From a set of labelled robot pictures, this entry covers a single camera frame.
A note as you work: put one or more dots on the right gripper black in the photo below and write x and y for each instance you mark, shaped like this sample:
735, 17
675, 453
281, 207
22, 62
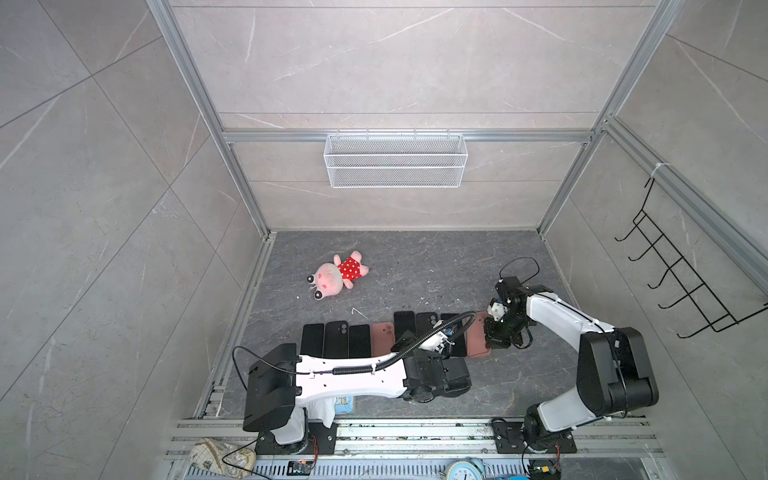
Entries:
493, 339

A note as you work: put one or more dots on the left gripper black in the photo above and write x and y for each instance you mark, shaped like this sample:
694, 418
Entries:
446, 360

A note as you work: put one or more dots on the black phone case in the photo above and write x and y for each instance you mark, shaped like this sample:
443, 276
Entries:
336, 340
425, 322

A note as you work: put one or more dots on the black phone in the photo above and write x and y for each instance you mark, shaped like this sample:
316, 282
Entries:
404, 324
312, 340

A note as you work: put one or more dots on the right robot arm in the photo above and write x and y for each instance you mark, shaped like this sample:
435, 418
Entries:
614, 371

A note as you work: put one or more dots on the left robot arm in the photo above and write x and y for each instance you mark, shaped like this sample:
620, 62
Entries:
285, 390

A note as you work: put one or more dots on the blue tissue pack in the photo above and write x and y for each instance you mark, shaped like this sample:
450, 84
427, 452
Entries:
344, 405

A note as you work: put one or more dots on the blue round clock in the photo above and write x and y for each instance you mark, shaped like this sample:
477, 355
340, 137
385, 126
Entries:
467, 469

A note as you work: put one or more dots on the pink pig plush toy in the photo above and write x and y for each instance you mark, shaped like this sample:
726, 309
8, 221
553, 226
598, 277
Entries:
333, 277

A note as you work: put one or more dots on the crumpled patterned cloth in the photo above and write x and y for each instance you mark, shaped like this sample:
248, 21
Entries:
218, 457

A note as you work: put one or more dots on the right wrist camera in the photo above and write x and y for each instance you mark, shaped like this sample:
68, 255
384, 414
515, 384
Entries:
497, 310

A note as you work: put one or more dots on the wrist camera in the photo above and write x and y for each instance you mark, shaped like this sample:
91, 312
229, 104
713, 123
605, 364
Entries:
497, 310
438, 342

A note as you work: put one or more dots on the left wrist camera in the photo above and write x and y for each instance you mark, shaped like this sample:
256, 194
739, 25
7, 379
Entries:
438, 342

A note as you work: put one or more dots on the aluminium mounting rail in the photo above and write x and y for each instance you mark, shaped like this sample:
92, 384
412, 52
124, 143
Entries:
431, 437

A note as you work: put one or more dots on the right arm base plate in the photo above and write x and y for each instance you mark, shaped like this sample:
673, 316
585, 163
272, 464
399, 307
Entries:
518, 437

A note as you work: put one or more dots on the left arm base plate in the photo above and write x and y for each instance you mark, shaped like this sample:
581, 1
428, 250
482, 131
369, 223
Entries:
317, 439

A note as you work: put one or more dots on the black wire hook rack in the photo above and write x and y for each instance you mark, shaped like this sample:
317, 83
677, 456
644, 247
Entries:
680, 271

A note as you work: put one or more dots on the white wire basket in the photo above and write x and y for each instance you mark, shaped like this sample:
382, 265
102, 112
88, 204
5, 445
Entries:
357, 161

